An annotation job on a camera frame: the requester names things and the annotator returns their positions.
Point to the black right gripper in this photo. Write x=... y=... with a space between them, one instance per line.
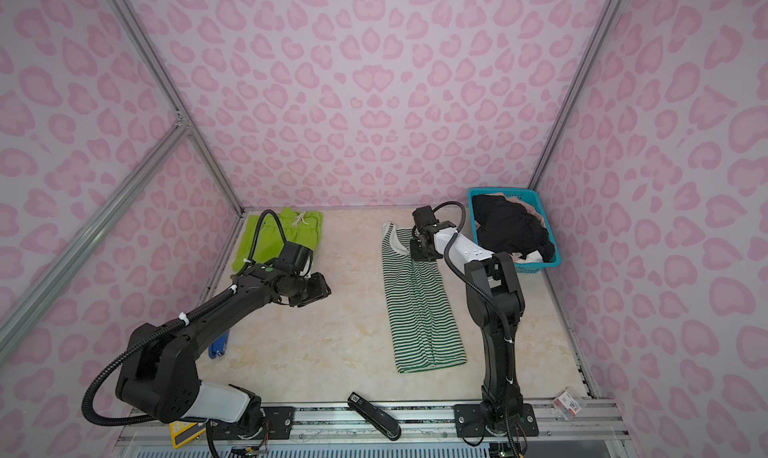
x=423 y=259

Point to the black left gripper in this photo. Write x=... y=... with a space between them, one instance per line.
x=324 y=291

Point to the green white striped shirt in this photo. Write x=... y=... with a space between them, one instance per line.
x=425 y=336

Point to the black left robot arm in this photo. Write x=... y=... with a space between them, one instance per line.
x=159 y=376

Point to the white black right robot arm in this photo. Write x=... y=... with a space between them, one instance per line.
x=496 y=304

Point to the teal plastic laundry basket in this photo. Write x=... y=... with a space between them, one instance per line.
x=530 y=197

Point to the black garment in basket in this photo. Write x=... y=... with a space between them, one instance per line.
x=506 y=227

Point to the blue stapler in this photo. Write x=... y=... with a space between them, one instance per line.
x=218 y=347

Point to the black stapler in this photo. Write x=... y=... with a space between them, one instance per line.
x=382 y=421

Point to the yellow calculator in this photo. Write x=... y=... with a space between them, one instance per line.
x=182 y=433

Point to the small white red box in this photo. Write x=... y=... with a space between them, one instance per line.
x=567 y=404

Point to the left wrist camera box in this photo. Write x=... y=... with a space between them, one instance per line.
x=295 y=259

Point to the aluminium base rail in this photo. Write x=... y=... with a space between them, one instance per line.
x=462 y=422

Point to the aluminium frame corner post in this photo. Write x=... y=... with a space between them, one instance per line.
x=89 y=115

